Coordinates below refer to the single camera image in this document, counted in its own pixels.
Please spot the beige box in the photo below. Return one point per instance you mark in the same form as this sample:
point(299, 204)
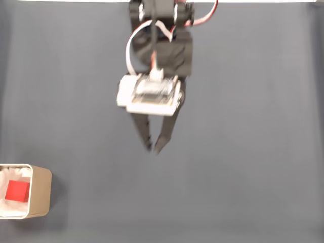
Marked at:
point(41, 192)

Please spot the red cube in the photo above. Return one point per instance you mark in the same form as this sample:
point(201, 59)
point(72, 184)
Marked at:
point(17, 191)

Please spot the white paper padding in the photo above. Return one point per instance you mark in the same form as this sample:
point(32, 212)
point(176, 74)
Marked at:
point(15, 210)

